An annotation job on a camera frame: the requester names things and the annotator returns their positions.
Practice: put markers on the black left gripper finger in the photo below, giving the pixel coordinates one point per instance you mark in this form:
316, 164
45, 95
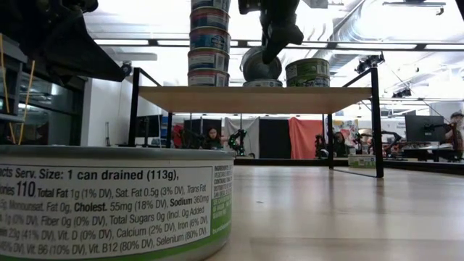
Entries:
90, 58

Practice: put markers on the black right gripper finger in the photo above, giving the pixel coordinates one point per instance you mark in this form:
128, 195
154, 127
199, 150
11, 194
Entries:
281, 40

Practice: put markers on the wooden shelf black metal frame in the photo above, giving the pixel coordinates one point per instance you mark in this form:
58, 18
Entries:
253, 99

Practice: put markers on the black background robot arm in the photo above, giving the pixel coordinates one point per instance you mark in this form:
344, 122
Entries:
237, 141
388, 139
340, 145

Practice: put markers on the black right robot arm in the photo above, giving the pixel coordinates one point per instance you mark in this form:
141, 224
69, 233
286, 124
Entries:
461, 5

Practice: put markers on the long ceiling light bar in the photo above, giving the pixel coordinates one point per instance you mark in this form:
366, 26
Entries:
362, 46

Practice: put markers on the black background monitor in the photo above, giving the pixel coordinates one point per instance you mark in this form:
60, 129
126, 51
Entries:
148, 126

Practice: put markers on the white hanging cloth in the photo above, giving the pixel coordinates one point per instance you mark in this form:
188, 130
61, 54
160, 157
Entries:
250, 125

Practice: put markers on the black ceiling spotlight cluster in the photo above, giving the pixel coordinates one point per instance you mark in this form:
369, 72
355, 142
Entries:
369, 62

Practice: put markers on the black partition panel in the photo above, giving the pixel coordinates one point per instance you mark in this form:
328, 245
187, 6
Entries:
274, 137
194, 125

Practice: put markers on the blue storage bins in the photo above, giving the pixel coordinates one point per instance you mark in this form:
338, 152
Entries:
164, 127

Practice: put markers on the orange hanging cloth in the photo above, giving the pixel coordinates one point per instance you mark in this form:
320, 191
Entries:
304, 137

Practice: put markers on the colourful printed tapestry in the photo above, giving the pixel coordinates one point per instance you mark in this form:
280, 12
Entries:
348, 128

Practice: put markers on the red background panel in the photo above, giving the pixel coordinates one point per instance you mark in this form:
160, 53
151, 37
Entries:
177, 134

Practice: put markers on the person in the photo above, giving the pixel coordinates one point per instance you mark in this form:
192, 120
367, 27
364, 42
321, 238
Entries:
456, 134
212, 137

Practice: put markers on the black computer monitor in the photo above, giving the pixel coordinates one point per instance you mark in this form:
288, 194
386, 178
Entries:
424, 128

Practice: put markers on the silver ventilation duct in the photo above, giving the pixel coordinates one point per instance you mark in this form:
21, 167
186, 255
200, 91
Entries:
339, 61

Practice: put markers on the black rig frame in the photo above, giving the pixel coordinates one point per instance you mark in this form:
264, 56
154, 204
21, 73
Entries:
282, 162

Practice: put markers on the black ceiling rail fixture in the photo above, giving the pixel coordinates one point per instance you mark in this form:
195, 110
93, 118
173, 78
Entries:
413, 3

